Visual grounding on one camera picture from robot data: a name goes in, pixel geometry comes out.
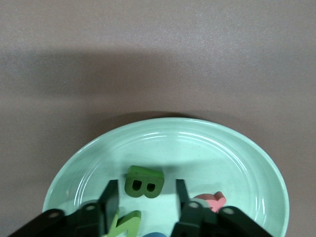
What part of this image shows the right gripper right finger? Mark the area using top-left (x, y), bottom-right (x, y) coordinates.
top-left (170, 179), bottom-right (272, 237)

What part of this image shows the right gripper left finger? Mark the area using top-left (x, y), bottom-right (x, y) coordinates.
top-left (7, 179), bottom-right (120, 237)

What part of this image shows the brown table cover sheet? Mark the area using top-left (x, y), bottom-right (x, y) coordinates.
top-left (0, 0), bottom-right (316, 237)

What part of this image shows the light green round plate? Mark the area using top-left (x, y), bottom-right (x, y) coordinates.
top-left (41, 117), bottom-right (290, 237)

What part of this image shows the green letter N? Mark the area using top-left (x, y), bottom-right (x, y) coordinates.
top-left (103, 208), bottom-right (143, 237)

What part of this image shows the green letter B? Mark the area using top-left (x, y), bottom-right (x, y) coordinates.
top-left (124, 165), bottom-right (165, 199)

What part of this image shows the pink letter Q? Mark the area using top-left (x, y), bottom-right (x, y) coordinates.
top-left (191, 192), bottom-right (227, 214)

